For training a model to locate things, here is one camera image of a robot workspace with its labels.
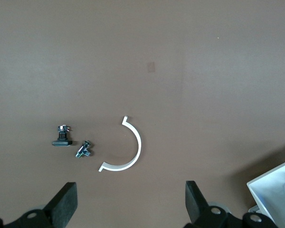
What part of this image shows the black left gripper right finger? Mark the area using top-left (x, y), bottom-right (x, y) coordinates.
top-left (185, 180), bottom-right (233, 228)

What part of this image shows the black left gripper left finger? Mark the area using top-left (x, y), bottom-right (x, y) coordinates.
top-left (8, 181), bottom-right (78, 228)

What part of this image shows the white tray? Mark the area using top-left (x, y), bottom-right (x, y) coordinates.
top-left (246, 157), bottom-right (285, 228)

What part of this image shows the small metal potentiometer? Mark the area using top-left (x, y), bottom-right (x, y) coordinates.
top-left (75, 140), bottom-right (93, 158)

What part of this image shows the black switch component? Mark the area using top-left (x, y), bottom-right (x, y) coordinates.
top-left (51, 124), bottom-right (73, 148)

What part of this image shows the white plastic half ring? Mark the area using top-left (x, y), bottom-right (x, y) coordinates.
top-left (98, 115), bottom-right (142, 173)

